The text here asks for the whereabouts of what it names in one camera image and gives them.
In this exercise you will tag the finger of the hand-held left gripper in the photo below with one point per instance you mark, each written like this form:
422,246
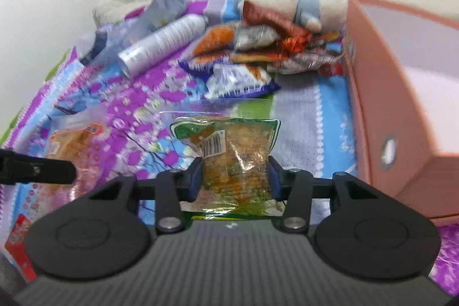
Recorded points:
43,169

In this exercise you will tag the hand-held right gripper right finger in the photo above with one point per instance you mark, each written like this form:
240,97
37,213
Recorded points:
275,180

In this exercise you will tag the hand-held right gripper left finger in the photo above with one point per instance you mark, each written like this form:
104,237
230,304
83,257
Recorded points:
195,180

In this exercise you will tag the clear bread packet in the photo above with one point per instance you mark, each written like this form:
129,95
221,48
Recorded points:
75,141

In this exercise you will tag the green snack packet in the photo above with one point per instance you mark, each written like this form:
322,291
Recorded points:
233,148

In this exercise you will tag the blue and white snack packet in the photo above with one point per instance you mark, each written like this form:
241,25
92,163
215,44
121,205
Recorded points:
236,76

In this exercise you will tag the orange yellow snack packet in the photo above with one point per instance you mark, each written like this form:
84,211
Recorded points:
258,57

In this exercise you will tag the pink cardboard box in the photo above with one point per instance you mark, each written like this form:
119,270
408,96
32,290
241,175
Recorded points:
394,112

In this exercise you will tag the small shiny red snack packet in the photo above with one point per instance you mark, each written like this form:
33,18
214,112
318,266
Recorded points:
296,42

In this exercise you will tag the dark red snack packet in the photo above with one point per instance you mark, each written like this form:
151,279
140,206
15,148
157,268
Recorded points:
265,17

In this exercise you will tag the colourful printed blanket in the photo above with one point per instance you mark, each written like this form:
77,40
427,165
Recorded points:
315,119

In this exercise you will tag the red paper packet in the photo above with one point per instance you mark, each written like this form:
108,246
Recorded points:
21,245

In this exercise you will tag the patterned red silver snack packet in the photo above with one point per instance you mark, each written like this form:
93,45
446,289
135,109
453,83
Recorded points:
304,62

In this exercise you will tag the white spray can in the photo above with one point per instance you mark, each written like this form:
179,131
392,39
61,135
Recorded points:
161,40

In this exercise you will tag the silver clear snack packet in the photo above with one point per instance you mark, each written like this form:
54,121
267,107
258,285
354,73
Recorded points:
256,37

